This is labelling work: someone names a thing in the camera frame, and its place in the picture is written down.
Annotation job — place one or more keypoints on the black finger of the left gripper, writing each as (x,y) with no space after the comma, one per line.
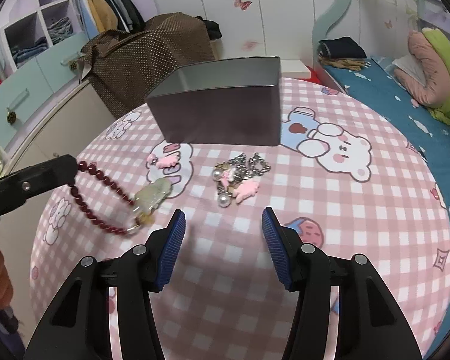
(18,187)

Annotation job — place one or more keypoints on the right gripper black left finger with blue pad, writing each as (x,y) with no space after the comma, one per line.
(76,324)

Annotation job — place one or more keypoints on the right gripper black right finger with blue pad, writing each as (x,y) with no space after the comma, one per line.
(371,323)

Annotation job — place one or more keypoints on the red bead bracelet jade pendant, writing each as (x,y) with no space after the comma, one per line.
(143,204)

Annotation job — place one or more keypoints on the mint green drawer cabinet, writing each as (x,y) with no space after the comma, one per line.
(33,84)

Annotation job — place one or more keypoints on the pink bow pearl earrings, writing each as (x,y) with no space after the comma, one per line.
(233,185)

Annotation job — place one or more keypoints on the pink checkered cartoon tablecloth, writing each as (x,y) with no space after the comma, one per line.
(224,300)

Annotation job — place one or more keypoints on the brown dotted fabric cover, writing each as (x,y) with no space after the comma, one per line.
(123,67)

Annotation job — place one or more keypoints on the lilac open shelf wardrobe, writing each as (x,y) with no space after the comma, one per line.
(23,22)

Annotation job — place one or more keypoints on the grey metal tin box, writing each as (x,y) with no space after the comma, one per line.
(233,101)

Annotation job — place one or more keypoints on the blue patterned bed sheet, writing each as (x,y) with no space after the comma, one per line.
(377,89)

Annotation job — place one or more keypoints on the hanging clothes row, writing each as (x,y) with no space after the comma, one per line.
(98,16)

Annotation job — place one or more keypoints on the pink pillow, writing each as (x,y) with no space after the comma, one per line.
(422,72)

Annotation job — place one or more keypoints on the black garment behind cover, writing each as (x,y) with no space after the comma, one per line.
(212,28)

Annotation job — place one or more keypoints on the red velvet bench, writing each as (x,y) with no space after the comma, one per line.
(309,75)

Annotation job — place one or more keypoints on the dark folded clothes pile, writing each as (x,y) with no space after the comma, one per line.
(344,53)

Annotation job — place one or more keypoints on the white wardrobe with butterflies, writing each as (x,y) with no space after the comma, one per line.
(257,27)

